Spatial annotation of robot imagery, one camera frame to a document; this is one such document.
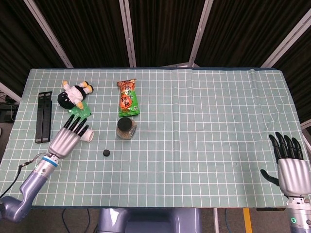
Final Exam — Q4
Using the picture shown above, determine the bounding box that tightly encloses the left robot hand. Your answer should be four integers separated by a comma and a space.
47, 114, 89, 160

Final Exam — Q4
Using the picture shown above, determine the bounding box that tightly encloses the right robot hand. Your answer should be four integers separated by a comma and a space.
260, 132, 311, 198

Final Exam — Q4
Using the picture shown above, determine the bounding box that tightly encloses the white paper cup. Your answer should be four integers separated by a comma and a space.
80, 129, 94, 143

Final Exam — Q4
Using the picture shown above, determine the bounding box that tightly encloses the robot base body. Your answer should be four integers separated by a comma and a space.
96, 208, 202, 233

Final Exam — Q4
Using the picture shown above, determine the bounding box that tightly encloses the small green sachet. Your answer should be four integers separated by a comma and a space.
69, 100, 92, 122

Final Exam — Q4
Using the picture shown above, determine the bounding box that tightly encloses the plush doll in white shirt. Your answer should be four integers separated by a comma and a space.
57, 80, 95, 110

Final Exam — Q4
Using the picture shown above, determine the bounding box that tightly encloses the glass jar with black lid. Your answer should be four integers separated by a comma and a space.
116, 117, 138, 140

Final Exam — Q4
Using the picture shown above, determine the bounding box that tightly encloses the orange green snack bag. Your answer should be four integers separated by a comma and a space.
117, 78, 141, 117

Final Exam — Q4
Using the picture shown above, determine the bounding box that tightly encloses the green grid tablecloth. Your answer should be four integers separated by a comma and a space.
0, 67, 311, 208

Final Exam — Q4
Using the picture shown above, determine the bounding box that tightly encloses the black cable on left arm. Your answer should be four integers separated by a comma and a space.
0, 152, 49, 199

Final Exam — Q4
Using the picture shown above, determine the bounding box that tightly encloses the white frame post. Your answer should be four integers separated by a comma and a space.
119, 0, 137, 68
260, 9, 311, 68
0, 82, 21, 103
23, 0, 74, 69
188, 0, 215, 68

